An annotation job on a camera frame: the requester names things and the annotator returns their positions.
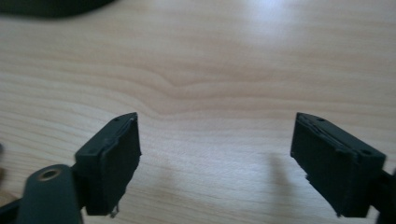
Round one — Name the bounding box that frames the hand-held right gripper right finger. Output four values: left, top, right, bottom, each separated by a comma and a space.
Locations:
290, 112, 388, 218

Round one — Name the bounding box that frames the dark round object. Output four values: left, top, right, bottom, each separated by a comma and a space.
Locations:
0, 0, 117, 19

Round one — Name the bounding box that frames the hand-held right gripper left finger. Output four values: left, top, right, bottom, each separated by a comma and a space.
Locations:
74, 112, 143, 217

